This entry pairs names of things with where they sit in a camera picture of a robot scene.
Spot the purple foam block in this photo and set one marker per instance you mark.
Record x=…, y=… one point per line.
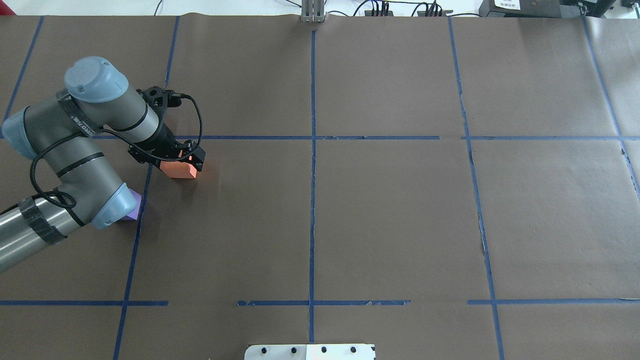
x=134, y=214

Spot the orange foam block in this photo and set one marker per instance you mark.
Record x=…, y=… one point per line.
x=178, y=170

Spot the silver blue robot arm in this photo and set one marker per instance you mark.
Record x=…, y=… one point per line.
x=74, y=183

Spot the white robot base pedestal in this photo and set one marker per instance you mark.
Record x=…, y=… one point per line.
x=322, y=351

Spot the black box with label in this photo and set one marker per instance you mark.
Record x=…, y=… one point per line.
x=553, y=9

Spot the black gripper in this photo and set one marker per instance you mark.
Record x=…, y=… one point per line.
x=163, y=139

